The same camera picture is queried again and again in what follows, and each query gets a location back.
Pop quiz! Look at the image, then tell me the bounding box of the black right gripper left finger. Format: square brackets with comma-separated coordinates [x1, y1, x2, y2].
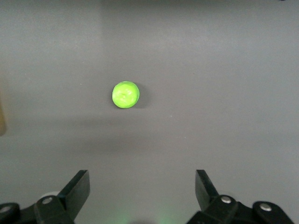
[0, 169, 91, 224]

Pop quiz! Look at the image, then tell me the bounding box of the green apple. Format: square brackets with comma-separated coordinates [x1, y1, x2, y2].
[112, 80, 141, 109]

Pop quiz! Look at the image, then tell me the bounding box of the dark grey table cover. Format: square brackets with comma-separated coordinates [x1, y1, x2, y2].
[0, 0, 299, 224]

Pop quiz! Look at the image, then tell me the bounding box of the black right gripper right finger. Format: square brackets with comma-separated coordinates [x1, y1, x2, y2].
[195, 169, 295, 224]

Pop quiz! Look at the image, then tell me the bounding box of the orange plastic tray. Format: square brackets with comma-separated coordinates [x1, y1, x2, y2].
[0, 77, 7, 137]

